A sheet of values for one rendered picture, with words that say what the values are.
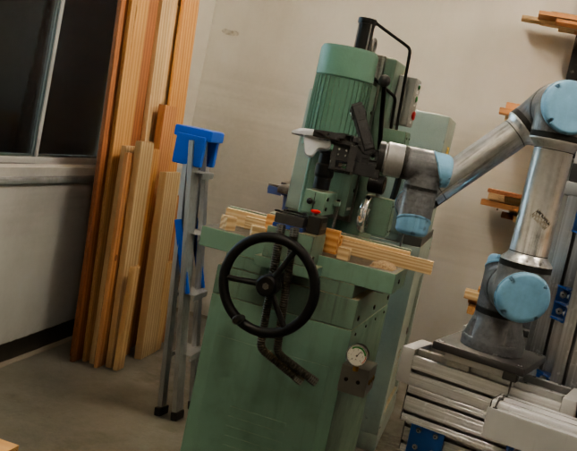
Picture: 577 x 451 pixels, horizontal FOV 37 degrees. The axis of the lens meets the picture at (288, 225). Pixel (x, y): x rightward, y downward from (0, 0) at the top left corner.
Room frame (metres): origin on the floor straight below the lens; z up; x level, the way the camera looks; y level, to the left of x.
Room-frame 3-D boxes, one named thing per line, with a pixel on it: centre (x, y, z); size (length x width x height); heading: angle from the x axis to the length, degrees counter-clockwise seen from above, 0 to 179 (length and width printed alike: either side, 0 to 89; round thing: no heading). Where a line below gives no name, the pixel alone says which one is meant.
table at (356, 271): (2.54, -0.05, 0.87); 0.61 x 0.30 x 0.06; 74
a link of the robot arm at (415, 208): (1.96, -0.28, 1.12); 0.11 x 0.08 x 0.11; 178
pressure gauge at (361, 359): (2.37, -0.27, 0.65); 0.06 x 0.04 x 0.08; 74
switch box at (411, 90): (2.92, -0.30, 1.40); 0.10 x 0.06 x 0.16; 164
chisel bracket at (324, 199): (2.66, -0.08, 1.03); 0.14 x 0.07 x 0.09; 164
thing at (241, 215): (2.66, -0.09, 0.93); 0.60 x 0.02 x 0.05; 74
